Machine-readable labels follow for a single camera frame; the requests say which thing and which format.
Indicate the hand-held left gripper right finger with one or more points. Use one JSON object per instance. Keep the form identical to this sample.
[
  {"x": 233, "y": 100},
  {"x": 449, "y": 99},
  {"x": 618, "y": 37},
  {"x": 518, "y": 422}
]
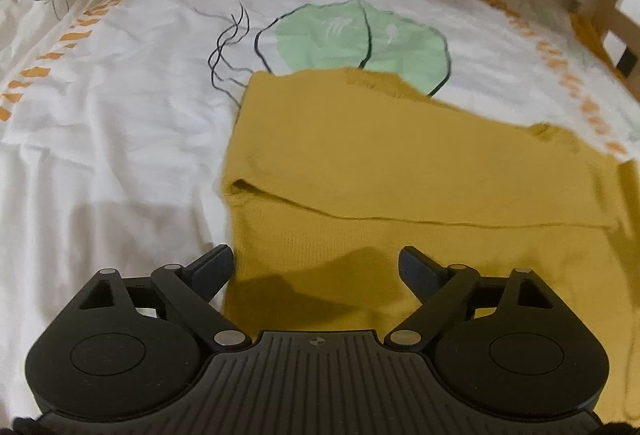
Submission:
[{"x": 407, "y": 265}]

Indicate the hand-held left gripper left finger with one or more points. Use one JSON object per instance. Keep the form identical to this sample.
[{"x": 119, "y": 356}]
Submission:
[{"x": 221, "y": 265}]

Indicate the mustard yellow knit garment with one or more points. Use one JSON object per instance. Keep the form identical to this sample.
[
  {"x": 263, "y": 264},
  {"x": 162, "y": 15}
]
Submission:
[{"x": 375, "y": 165}]

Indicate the white leaf-print bed sheet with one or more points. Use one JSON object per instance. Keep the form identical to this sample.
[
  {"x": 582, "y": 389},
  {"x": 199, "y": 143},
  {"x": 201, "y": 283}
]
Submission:
[{"x": 125, "y": 90}]

